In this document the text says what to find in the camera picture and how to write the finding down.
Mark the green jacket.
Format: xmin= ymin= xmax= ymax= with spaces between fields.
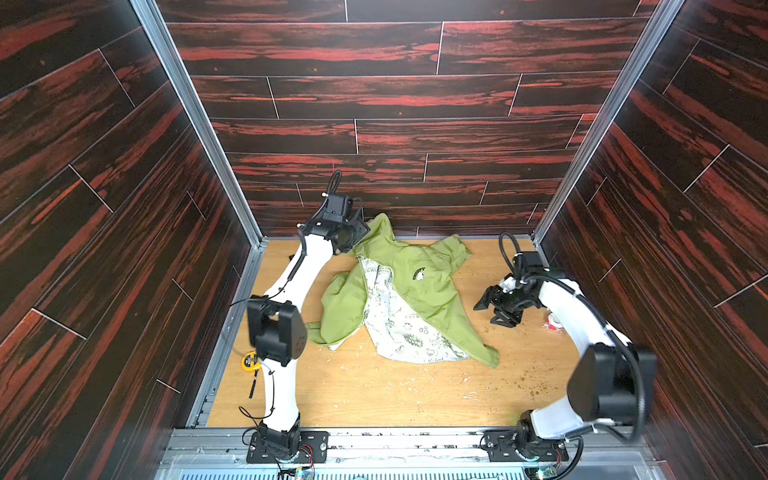
xmin=308 ymin=213 xmax=500 ymax=368

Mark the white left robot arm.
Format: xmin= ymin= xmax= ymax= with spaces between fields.
xmin=246 ymin=218 xmax=369 ymax=433

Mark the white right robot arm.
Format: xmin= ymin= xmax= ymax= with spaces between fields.
xmin=473 ymin=274 xmax=657 ymax=443

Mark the yellow tape measure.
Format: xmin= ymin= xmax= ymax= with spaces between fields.
xmin=240 ymin=351 xmax=262 ymax=399

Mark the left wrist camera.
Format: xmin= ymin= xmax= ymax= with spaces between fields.
xmin=322 ymin=193 xmax=353 ymax=223

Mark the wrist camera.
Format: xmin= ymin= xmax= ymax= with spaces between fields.
xmin=512 ymin=251 xmax=544 ymax=280
xmin=322 ymin=193 xmax=353 ymax=223

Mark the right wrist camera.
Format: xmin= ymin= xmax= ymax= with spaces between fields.
xmin=512 ymin=251 xmax=544 ymax=280

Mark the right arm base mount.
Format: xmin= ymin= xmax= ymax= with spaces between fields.
xmin=479 ymin=430 xmax=569 ymax=463

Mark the aluminium front rail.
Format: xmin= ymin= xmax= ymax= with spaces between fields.
xmin=155 ymin=427 xmax=671 ymax=479

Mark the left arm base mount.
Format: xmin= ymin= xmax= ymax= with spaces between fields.
xmin=246 ymin=422 xmax=330 ymax=464

